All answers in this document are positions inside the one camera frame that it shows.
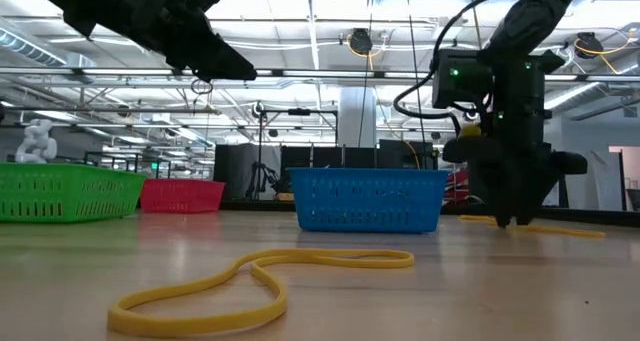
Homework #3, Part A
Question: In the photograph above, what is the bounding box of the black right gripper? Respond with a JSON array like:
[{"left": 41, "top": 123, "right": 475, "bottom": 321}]
[{"left": 441, "top": 49, "right": 589, "bottom": 228}]

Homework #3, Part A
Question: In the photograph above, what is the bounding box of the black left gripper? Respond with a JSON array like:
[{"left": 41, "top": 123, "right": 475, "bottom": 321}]
[{"left": 62, "top": 0, "right": 258, "bottom": 82}]

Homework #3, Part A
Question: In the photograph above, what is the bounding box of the yellow rubber band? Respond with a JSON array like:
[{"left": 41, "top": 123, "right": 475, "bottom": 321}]
[
  {"left": 529, "top": 222, "right": 607, "bottom": 239},
  {"left": 106, "top": 247, "right": 416, "bottom": 339},
  {"left": 458, "top": 214, "right": 501, "bottom": 227}
]

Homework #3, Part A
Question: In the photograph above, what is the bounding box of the red equipment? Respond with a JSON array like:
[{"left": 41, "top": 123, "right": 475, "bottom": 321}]
[{"left": 448, "top": 168, "right": 471, "bottom": 202}]

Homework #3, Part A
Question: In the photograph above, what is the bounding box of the long white light bar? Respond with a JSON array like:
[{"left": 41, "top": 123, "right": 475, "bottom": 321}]
[{"left": 0, "top": 66, "right": 640, "bottom": 83}]

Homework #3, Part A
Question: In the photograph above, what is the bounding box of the dark grey partition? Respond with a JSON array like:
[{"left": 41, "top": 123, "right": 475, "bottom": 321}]
[{"left": 213, "top": 143, "right": 281, "bottom": 201}]

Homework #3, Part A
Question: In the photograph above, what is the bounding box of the black box panel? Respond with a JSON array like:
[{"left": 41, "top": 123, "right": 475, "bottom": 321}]
[{"left": 378, "top": 139, "right": 436, "bottom": 171}]

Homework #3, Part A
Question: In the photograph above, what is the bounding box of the black metal railing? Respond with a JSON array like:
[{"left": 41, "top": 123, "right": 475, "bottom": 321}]
[{"left": 83, "top": 150, "right": 174, "bottom": 178}]

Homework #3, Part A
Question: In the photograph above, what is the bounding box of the red plastic basket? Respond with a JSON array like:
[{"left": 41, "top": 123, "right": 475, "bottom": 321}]
[{"left": 139, "top": 177, "right": 227, "bottom": 214}]

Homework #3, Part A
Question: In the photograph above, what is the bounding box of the blue plastic basket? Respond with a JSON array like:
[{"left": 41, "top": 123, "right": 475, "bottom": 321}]
[{"left": 288, "top": 166, "right": 450, "bottom": 234}]

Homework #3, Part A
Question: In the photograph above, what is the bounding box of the white building column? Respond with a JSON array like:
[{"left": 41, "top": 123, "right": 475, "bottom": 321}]
[{"left": 338, "top": 85, "right": 377, "bottom": 150}]

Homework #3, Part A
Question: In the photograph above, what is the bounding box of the row of black screens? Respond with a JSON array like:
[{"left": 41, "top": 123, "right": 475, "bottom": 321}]
[{"left": 279, "top": 145, "right": 379, "bottom": 170}]

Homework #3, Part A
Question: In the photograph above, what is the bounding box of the green plastic basket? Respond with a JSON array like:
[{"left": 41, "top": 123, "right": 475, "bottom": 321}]
[{"left": 0, "top": 161, "right": 147, "bottom": 224}]

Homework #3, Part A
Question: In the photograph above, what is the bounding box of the black aluminium table frame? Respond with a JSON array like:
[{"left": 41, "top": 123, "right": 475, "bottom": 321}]
[{"left": 219, "top": 198, "right": 640, "bottom": 228}]

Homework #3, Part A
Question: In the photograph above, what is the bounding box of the black gantry frame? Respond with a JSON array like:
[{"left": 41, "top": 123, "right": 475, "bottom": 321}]
[{"left": 257, "top": 108, "right": 340, "bottom": 200}]

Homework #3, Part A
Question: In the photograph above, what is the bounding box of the silver air duct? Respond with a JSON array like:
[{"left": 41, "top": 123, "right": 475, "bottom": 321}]
[
  {"left": 0, "top": 28, "right": 96, "bottom": 85},
  {"left": 544, "top": 78, "right": 640, "bottom": 127}
]

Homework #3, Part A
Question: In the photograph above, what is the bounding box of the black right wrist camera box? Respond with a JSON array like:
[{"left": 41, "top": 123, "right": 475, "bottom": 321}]
[{"left": 432, "top": 48, "right": 495, "bottom": 110}]

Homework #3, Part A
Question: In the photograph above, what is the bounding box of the black ceiling cable reel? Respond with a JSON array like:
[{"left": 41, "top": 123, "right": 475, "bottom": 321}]
[
  {"left": 348, "top": 26, "right": 374, "bottom": 56},
  {"left": 573, "top": 29, "right": 605, "bottom": 60}
]

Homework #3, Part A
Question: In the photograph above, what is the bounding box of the thin black hanging cable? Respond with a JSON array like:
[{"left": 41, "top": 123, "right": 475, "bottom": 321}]
[{"left": 357, "top": 10, "right": 374, "bottom": 148}]

